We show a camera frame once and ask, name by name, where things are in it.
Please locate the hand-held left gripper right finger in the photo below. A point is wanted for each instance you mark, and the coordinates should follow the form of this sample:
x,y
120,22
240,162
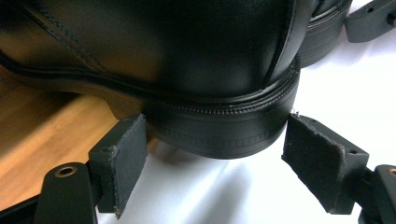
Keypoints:
x,y
320,161

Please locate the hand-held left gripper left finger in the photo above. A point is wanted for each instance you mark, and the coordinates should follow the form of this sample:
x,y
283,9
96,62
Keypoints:
x,y
121,158

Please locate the black leather shoe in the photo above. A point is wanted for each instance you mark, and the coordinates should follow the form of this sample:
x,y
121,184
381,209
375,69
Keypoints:
x,y
323,34
186,62

